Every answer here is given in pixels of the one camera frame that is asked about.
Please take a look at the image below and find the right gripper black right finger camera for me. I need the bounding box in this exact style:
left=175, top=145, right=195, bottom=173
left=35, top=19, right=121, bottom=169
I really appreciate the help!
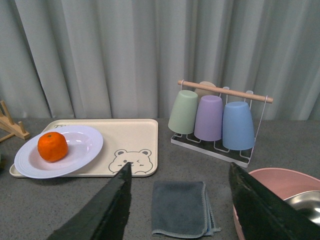
left=228, top=162, right=320, bottom=240

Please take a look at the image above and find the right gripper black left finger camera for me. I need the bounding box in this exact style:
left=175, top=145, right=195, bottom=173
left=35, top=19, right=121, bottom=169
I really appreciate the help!
left=48, top=163, right=132, bottom=240

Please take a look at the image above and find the white round plate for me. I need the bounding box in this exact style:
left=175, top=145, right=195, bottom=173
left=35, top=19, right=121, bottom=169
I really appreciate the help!
left=14, top=125, right=104, bottom=179

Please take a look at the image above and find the orange mandarin fruit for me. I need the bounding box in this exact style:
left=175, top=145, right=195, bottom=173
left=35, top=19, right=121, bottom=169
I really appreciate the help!
left=37, top=131, right=69, bottom=163

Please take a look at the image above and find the pink basin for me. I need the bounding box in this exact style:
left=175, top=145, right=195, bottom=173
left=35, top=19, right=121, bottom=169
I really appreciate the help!
left=232, top=167, right=320, bottom=240

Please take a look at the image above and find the steel bowl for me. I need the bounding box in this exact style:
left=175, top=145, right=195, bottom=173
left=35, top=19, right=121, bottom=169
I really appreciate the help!
left=284, top=190, right=320, bottom=226

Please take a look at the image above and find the white cup holder rack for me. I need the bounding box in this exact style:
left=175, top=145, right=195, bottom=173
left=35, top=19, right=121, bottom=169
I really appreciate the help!
left=168, top=80, right=273, bottom=168

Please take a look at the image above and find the grey folded cloth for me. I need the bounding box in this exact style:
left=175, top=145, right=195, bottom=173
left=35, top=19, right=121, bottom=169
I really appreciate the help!
left=151, top=181, right=221, bottom=239

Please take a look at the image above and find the blue plastic cup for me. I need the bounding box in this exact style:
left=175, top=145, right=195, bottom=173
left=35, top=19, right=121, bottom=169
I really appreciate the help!
left=222, top=101, right=255, bottom=151

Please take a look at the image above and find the purple plastic cup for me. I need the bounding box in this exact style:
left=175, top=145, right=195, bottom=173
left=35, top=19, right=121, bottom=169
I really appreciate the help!
left=194, top=95, right=224, bottom=142

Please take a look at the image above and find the green plastic cup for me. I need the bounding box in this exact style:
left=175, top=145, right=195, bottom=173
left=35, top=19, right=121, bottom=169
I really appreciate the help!
left=168, top=90, right=198, bottom=135

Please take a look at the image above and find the beige plastic cup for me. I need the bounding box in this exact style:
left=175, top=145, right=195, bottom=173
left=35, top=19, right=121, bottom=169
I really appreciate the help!
left=194, top=81, right=216, bottom=101

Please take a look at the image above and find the wooden dish rack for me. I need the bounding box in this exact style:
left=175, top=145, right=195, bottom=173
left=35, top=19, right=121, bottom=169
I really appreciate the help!
left=0, top=100, right=31, bottom=143

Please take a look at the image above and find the grey curtain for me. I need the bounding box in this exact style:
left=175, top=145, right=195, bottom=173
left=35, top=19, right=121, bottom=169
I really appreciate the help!
left=0, top=0, right=320, bottom=120

